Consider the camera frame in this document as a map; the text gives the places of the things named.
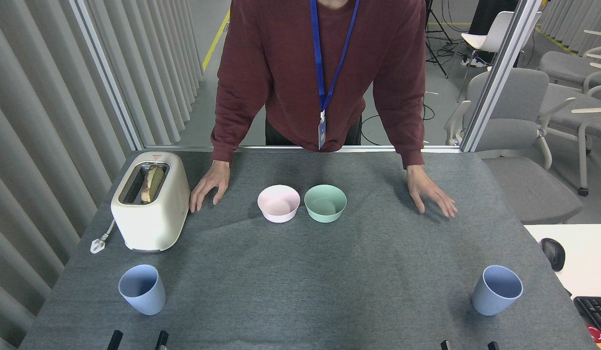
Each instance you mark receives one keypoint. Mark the blue plastic cup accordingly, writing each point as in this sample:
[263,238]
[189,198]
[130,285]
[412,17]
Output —
[147,302]
[487,301]

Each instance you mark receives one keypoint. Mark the person's left hand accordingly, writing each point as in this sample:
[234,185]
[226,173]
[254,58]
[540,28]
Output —
[426,187]

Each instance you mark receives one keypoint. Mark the person's right hand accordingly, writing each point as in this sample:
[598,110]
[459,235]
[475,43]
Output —
[210,187]

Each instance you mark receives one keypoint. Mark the red round button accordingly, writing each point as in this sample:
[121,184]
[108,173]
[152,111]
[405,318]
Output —
[595,335]

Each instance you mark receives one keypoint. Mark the black keyboard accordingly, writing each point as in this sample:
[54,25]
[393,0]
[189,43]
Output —
[596,311]

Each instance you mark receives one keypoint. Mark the black computer mouse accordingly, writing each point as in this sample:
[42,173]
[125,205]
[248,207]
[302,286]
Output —
[554,253]

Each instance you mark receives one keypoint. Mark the cream white toaster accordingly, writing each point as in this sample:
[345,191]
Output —
[152,223]

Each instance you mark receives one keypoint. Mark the white desk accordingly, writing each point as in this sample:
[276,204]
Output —
[584,253]

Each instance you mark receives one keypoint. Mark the grey felt table cover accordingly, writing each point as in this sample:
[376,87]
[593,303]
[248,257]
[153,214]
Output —
[305,272]

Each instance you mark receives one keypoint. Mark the toasted bread slice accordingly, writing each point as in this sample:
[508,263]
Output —
[153,182]

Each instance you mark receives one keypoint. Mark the pink bowl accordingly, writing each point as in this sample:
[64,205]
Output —
[278,211]

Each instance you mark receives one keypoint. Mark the green bowl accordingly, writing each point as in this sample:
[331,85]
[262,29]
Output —
[324,212]

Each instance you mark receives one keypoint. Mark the blue name badge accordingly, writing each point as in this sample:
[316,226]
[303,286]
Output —
[321,133]

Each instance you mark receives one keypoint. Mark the person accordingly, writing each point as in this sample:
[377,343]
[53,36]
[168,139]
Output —
[281,73]

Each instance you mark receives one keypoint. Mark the white plastic chair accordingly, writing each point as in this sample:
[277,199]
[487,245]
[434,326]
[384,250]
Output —
[482,41]

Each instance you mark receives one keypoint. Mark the black tripod stand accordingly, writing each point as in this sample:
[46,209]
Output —
[438,39]

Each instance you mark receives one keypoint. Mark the grey office chair white frame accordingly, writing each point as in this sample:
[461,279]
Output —
[567,65]
[523,180]
[579,112]

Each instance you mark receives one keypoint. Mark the silver frame rail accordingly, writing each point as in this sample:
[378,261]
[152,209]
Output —
[183,147]

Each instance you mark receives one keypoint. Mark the silver frame post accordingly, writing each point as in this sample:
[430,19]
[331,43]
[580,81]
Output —
[108,78]
[499,78]

